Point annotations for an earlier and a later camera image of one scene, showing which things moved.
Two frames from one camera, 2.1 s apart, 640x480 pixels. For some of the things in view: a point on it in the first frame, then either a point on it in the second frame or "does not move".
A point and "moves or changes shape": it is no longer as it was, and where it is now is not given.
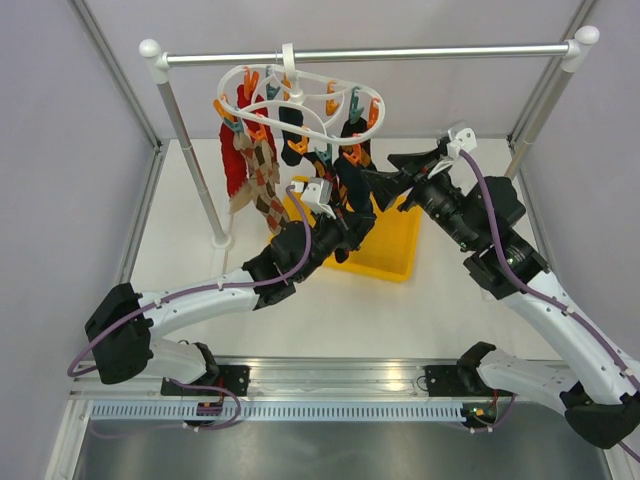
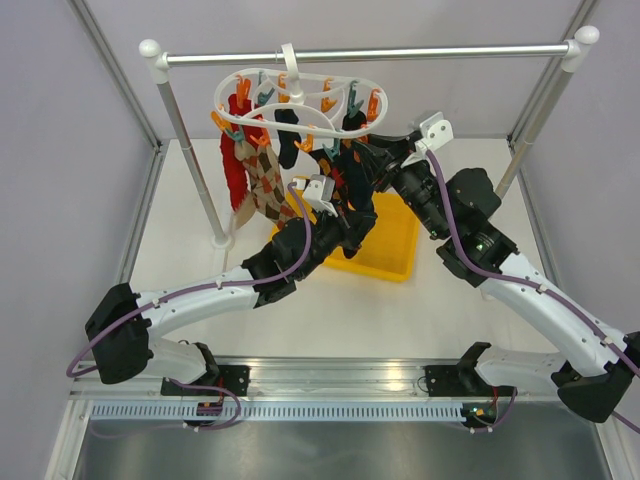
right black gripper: [413, 171] -> [375, 161]
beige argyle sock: [243, 142] -> [246, 214]
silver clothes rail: [567, 53] does not move
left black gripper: [354, 228] does not move
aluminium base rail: [293, 379] does not move
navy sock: [351, 174] moves or changes shape
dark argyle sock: [340, 204] moves or changes shape
